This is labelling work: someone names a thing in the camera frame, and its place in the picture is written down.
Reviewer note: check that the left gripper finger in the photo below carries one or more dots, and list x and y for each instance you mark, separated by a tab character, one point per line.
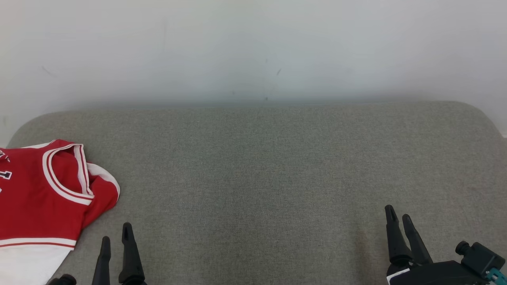
130	257
103	261

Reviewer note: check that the red printed basketball jersey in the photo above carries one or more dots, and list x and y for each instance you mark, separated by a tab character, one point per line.
31	206

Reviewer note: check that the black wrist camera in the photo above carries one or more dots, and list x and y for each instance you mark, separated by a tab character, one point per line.
63	280
481	257

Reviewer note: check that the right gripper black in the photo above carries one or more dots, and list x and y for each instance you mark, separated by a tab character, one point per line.
439	275

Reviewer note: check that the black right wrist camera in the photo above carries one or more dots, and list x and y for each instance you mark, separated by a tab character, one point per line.
481	257

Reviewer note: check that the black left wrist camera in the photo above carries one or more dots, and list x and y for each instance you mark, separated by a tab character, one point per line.
63	280

